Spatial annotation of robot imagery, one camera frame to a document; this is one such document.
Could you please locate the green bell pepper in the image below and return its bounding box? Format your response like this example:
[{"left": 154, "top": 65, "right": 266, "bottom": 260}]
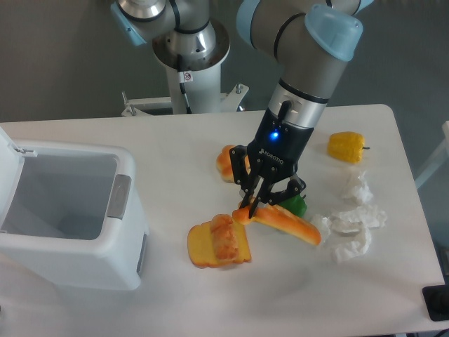
[{"left": 279, "top": 195, "right": 307, "bottom": 218}]

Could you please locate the long orange baguette bread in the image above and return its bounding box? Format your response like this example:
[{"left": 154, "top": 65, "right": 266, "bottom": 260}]
[{"left": 232, "top": 205, "right": 322, "bottom": 246}]

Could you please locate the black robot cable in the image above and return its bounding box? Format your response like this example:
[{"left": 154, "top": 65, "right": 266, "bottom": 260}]
[{"left": 177, "top": 54, "right": 193, "bottom": 114}]

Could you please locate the white plastic trash can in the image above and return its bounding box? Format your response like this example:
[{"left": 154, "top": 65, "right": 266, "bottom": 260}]
[{"left": 1, "top": 133, "right": 149, "bottom": 291}]

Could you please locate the yellow toast slice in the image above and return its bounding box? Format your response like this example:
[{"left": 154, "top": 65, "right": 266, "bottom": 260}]
[{"left": 187, "top": 222, "right": 252, "bottom": 268}]

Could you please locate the white furniture edge right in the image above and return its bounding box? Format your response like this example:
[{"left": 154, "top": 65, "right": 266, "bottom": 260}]
[{"left": 415, "top": 121, "right": 448, "bottom": 189}]

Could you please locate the crumpled white tissue upper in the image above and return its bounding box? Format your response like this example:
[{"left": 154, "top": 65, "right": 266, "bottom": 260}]
[{"left": 342, "top": 171, "right": 373, "bottom": 206}]

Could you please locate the crumpled white tissue small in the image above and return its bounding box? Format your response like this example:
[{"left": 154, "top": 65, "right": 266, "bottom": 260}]
[{"left": 310, "top": 214, "right": 331, "bottom": 245}]

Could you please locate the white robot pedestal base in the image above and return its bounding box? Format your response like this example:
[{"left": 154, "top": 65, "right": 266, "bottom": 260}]
[{"left": 122, "top": 19, "right": 249, "bottom": 117}]

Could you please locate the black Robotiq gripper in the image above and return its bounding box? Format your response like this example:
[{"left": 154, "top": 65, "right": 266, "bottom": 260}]
[{"left": 229, "top": 107, "right": 313, "bottom": 217}]

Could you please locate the braided round bread roll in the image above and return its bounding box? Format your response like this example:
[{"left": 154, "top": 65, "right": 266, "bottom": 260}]
[{"left": 215, "top": 145, "right": 235, "bottom": 183}]

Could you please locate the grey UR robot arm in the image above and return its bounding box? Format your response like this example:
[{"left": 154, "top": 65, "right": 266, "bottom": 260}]
[{"left": 111, "top": 1, "right": 368, "bottom": 213}]

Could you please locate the crumpled white tissue large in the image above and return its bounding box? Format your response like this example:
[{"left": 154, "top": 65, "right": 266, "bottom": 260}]
[{"left": 330, "top": 205, "right": 387, "bottom": 263}]

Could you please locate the black device at edge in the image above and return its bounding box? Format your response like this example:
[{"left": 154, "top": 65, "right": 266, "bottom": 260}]
[{"left": 422, "top": 285, "right": 448, "bottom": 322}]

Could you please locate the yellow bell pepper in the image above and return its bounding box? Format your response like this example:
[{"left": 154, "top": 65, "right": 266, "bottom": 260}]
[{"left": 327, "top": 131, "right": 370, "bottom": 164}]

